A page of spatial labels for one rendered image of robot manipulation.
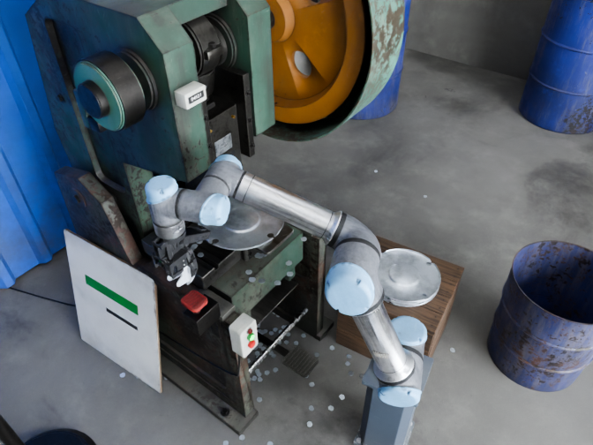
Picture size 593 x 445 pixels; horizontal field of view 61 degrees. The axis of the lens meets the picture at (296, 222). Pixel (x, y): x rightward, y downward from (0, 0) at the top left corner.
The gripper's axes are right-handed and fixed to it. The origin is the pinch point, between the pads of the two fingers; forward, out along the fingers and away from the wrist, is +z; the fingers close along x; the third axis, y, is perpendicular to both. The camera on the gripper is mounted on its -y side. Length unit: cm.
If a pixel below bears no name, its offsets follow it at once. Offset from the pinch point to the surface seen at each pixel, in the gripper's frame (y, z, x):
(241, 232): -28.2, 6.7, -5.9
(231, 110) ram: -38, -31, -15
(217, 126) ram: -31.6, -28.6, -14.5
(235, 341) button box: -5.4, 27.9, 9.4
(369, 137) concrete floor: -214, 85, -59
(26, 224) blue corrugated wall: -8, 57, -132
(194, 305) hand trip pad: 1.5, 9.0, 2.0
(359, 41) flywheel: -66, -49, 11
